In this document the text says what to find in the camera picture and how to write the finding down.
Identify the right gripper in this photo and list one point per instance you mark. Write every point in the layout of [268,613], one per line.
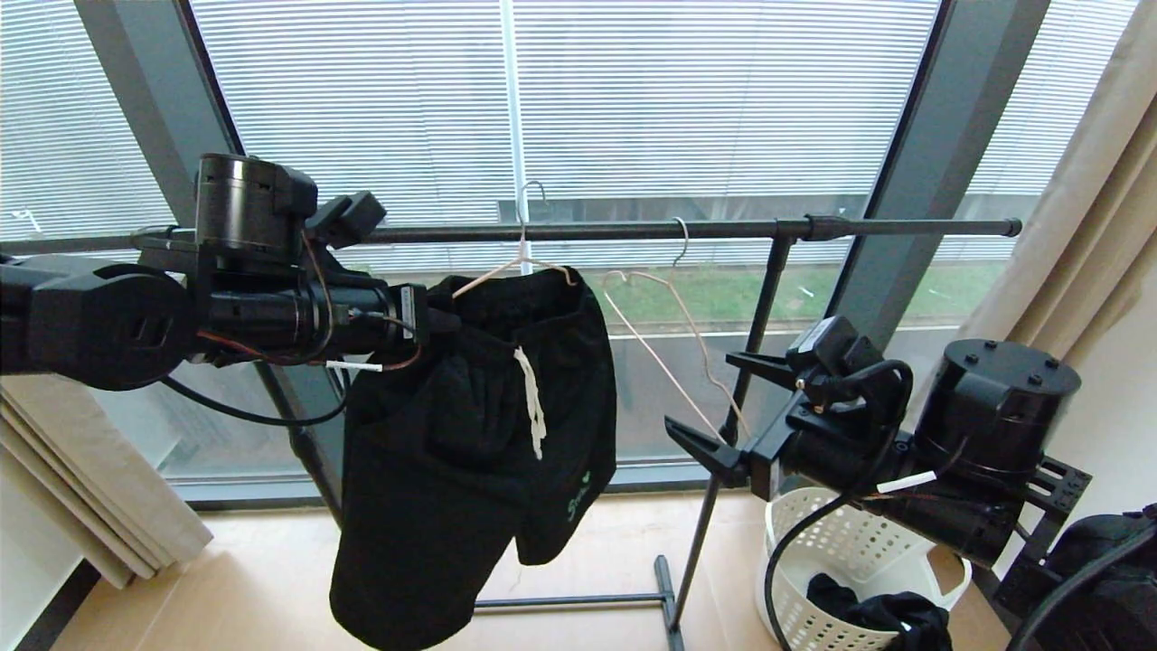
[832,452]

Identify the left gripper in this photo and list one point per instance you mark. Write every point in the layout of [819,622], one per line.
[371,321]

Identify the pink clothes hanger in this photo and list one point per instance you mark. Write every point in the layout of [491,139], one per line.
[522,244]
[680,237]

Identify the black garment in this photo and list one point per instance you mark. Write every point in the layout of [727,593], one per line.
[452,497]

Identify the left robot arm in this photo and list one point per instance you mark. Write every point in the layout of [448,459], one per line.
[90,316]

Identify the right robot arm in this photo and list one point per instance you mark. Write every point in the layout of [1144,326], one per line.
[994,407]

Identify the white laundry basket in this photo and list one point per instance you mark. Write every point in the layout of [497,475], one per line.
[841,533]

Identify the black clothes rack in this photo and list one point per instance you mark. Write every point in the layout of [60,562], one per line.
[633,231]

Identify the window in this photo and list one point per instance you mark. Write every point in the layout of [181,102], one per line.
[633,108]

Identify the beige curtain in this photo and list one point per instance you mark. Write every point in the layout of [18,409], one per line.
[1085,226]
[90,488]

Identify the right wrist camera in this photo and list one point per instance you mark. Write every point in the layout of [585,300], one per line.
[832,353]

